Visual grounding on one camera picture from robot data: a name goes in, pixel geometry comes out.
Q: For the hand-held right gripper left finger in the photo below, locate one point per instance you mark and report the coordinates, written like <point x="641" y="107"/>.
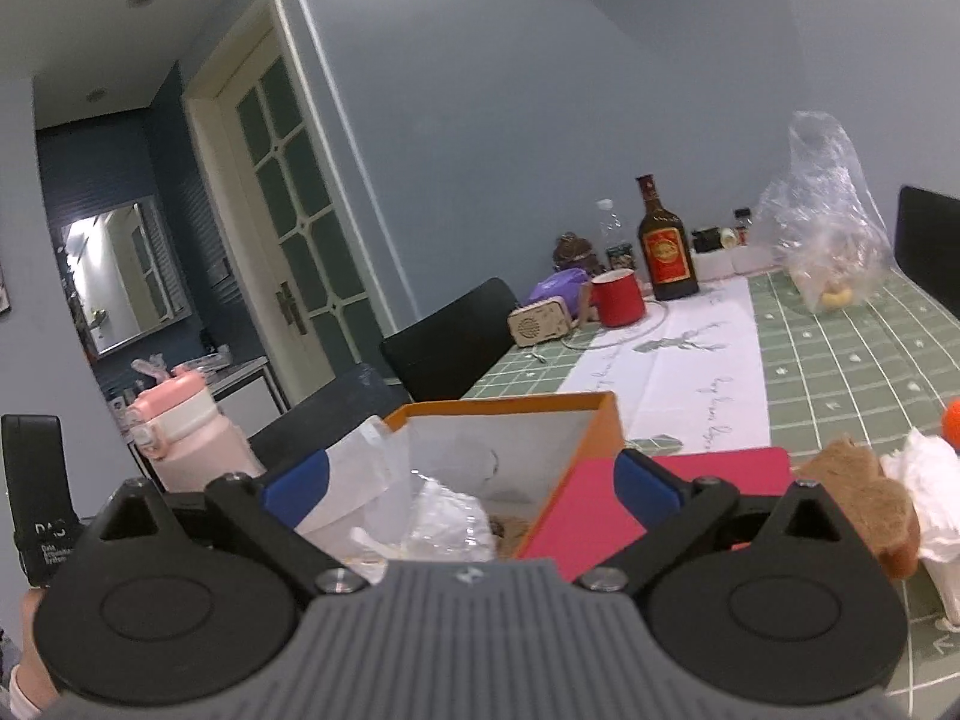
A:
<point x="296" y="487"/>

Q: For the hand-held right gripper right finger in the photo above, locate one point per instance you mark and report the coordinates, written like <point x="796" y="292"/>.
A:
<point x="645" y="491"/>

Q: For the white plastic bag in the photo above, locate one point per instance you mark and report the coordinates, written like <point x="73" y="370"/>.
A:
<point x="367" y="465"/>

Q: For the orange cardboard box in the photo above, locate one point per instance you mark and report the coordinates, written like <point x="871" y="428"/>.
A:
<point x="592" y="435"/>

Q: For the person's left hand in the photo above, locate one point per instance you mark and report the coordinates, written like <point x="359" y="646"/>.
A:
<point x="34" y="645"/>

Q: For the red cardboard box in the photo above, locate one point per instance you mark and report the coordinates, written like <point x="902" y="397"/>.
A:
<point x="585" y="510"/>

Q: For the black chair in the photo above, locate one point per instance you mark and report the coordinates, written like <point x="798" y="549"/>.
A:
<point x="450" y="345"/>
<point x="930" y="240"/>
<point x="330" y="405"/>

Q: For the pink water bottle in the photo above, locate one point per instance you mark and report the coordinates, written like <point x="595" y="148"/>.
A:
<point x="202" y="450"/>

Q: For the white cabinet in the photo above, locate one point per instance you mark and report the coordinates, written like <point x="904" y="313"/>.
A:
<point x="247" y="382"/>

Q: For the red mug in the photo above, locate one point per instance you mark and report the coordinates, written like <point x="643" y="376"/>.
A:
<point x="619" y="300"/>

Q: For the small wooden radio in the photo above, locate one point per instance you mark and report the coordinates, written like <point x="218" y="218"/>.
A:
<point x="536" y="322"/>

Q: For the purple pouch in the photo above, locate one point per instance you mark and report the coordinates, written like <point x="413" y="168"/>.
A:
<point x="555" y="289"/>

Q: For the green checked tablecloth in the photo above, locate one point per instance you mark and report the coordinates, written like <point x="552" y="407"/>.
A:
<point x="840" y="375"/>

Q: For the white box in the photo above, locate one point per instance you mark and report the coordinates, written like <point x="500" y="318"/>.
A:
<point x="712" y="264"/>
<point x="754" y="259"/>

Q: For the brown liquor bottle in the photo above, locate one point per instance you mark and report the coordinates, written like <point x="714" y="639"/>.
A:
<point x="667" y="255"/>

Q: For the brown figurine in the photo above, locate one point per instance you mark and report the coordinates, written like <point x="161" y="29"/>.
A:
<point x="574" y="251"/>

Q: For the clear water bottle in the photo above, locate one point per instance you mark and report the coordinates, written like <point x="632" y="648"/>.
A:
<point x="615" y="232"/>

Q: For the cream roll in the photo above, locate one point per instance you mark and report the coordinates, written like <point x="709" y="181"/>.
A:
<point x="729" y="237"/>

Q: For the pale pastry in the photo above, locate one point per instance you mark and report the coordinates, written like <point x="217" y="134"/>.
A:
<point x="838" y="298"/>

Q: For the small dark capped bottle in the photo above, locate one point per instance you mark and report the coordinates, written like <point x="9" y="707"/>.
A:
<point x="742" y="225"/>

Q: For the white crumpled tissue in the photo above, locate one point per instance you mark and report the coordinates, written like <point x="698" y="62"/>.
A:
<point x="930" y="495"/>

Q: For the glass paneled door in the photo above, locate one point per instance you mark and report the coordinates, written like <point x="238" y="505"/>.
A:
<point x="292" y="202"/>

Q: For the orange knitted ball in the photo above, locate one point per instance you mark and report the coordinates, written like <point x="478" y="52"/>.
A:
<point x="952" y="426"/>

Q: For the large clear plastic bag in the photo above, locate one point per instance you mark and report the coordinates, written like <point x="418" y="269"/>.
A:
<point x="825" y="202"/>

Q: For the wall mirror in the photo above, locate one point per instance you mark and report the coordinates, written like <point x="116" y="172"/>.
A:
<point x="120" y="277"/>

